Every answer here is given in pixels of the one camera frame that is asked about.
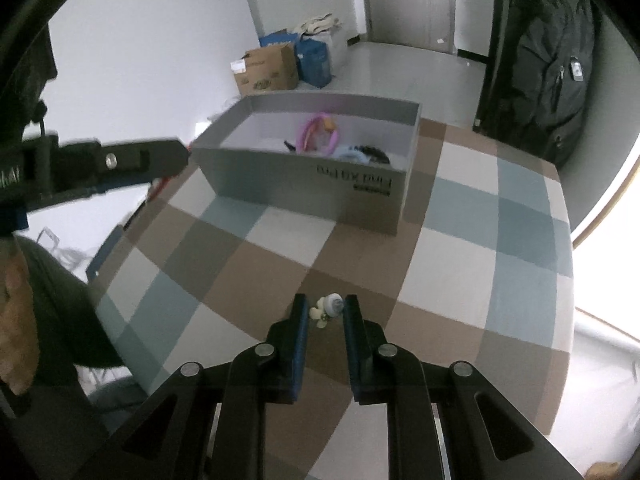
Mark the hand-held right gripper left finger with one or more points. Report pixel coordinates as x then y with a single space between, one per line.
300 350

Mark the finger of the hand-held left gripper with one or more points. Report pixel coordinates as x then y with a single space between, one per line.
135 157

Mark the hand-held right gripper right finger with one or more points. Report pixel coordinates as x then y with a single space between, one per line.
352 350

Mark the small white bottle toy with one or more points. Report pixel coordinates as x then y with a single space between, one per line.
332 304

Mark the grey cardboard box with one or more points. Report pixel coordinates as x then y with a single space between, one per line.
300 185

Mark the person's left forearm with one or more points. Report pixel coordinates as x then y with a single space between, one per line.
20 320

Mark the checked tablecloth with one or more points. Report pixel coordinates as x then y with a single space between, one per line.
475 260

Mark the small black accessory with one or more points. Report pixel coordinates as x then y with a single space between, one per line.
290 146

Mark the brown cardboard box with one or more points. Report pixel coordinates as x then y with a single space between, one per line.
270 70

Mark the small blue box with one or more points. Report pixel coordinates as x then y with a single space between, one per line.
277 40

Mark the large blue box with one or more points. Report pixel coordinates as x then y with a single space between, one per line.
314 62

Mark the white bag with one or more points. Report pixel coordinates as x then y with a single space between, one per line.
325 27

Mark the grey door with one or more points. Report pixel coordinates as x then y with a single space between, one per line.
405 0

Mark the black backpack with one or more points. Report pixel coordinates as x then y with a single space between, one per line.
545 70

